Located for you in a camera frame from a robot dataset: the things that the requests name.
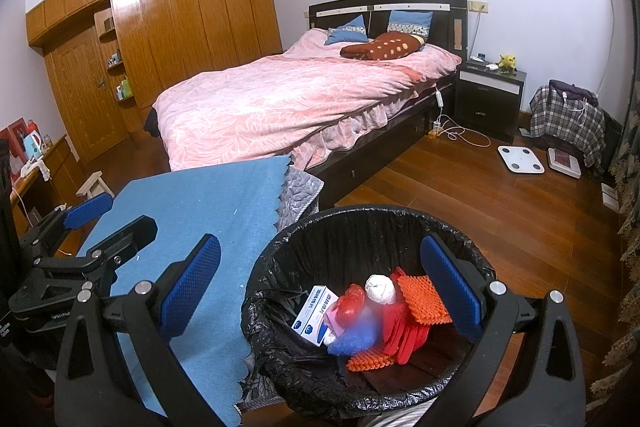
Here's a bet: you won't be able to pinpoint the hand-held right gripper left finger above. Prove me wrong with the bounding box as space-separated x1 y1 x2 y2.
54 233 222 427

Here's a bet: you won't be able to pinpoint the white and blue carton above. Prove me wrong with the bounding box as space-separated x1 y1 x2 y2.
291 285 341 348

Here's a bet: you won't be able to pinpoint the patterned curtain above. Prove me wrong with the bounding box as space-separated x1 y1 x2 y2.
590 0 640 408

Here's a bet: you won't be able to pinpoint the red fabric glove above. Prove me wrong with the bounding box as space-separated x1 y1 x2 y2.
382 268 432 365

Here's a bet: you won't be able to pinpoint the red photo frame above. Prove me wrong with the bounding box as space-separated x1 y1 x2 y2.
0 118 28 178

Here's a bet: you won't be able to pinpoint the white balled sock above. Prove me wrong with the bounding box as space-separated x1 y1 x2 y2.
365 275 399 306

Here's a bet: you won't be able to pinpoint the wooden door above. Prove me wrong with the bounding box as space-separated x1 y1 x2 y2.
45 24 128 162

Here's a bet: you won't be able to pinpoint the small wooden stool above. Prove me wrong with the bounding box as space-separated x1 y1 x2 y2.
76 173 115 199

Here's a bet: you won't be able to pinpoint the white floor cables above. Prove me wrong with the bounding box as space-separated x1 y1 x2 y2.
435 117 492 148

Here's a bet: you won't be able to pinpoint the blue plastic bag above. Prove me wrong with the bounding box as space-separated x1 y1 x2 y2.
327 307 382 356

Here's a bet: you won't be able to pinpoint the wooden wardrobe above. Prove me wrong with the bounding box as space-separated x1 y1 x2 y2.
25 0 283 152

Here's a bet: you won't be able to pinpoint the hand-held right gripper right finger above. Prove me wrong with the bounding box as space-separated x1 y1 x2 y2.
420 234 587 427

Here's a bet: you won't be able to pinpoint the trash bin with black bag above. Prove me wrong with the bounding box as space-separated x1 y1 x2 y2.
240 204 501 427

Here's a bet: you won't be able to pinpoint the brown dotted pillow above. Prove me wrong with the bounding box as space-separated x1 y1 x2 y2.
340 32 428 60

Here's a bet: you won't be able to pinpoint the dark nightstand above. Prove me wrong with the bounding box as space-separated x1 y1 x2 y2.
454 61 527 142

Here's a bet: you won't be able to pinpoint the pink blanket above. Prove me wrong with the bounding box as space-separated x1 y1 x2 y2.
152 28 463 172

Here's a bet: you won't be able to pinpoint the plaid shirt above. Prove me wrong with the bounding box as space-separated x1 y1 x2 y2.
529 87 607 168

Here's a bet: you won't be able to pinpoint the wooden side cabinet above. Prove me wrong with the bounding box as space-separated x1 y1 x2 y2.
0 134 86 258

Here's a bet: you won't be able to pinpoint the orange bumpy pad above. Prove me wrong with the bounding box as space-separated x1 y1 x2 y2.
346 341 397 373
398 275 453 325

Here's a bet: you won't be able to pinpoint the blue pillow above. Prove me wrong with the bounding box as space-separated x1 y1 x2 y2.
324 14 371 46
387 10 433 38

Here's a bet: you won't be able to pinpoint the red and white scale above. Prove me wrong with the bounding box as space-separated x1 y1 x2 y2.
546 147 582 179

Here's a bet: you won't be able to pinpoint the dark bag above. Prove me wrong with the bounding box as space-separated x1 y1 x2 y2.
548 79 599 105

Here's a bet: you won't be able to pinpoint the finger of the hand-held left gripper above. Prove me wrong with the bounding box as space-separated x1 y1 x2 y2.
20 193 115 253
75 215 158 295

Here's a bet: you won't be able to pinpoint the red plastic bag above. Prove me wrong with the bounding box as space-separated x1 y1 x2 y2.
334 284 368 328

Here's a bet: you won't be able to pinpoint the blue tablecloth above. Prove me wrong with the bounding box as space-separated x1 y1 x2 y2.
75 155 293 427

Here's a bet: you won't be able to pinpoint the white bathroom scale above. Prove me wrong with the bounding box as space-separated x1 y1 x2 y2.
496 145 545 175

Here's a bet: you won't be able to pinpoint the white cloth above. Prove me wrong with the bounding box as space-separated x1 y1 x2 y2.
20 159 51 180

